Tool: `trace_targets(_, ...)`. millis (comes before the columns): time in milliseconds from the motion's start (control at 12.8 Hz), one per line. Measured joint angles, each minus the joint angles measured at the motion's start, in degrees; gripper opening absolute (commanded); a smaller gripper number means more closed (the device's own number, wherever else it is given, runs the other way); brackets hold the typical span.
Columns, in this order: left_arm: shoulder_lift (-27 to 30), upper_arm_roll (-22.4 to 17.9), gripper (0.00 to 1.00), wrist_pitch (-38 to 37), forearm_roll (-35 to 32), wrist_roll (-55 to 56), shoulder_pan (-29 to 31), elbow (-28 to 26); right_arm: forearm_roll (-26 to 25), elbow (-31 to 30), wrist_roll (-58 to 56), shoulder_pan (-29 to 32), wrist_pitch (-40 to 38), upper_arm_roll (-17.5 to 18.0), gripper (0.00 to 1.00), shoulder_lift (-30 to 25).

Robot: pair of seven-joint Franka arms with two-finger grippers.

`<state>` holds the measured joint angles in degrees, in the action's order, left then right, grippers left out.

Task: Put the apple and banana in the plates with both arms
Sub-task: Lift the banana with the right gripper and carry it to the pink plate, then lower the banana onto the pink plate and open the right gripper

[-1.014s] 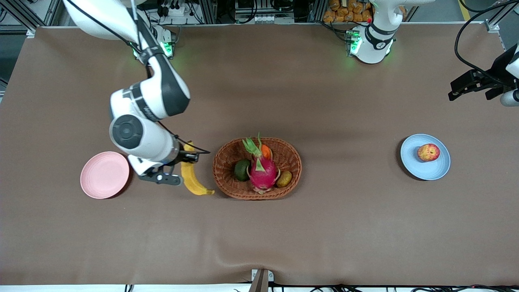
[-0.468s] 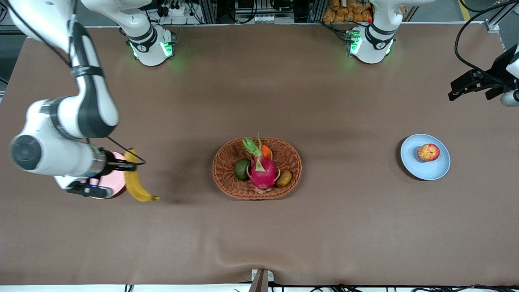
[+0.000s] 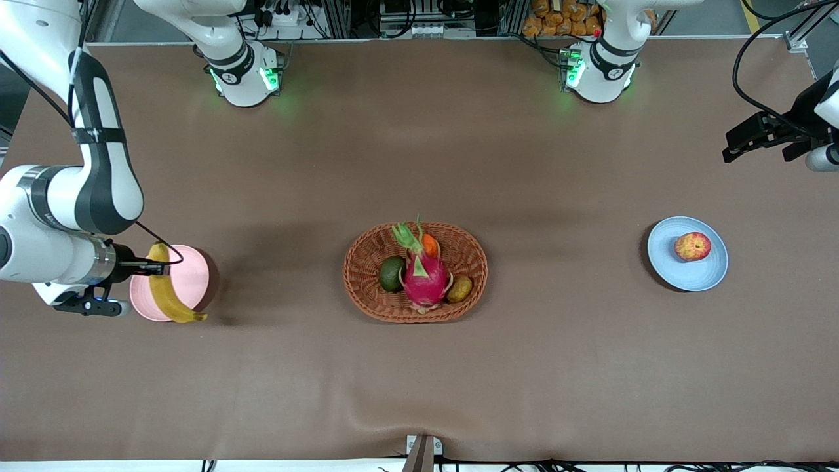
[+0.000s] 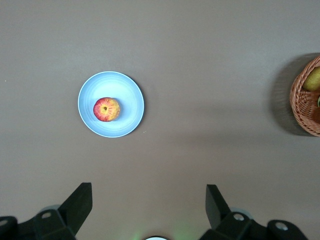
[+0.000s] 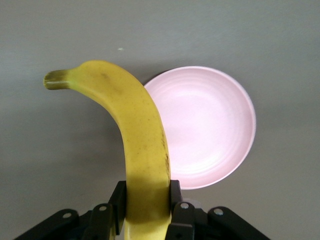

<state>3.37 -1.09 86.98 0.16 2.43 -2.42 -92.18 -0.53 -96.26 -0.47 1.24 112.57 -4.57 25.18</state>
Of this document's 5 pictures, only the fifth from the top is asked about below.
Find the pink plate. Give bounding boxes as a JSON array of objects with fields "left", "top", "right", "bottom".
[{"left": 143, "top": 65, "right": 257, "bottom": 191}]

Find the yellow banana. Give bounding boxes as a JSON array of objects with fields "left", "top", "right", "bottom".
[{"left": 42, "top": 59, "right": 173, "bottom": 240}]

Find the table cover cloth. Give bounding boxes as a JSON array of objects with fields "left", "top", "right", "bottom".
[{"left": 0, "top": 0, "right": 320, "bottom": 240}]

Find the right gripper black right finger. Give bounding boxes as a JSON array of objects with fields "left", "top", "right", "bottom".
[{"left": 166, "top": 179, "right": 270, "bottom": 240}]

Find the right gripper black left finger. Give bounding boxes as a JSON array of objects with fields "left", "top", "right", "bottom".
[{"left": 14, "top": 180, "right": 128, "bottom": 240}]

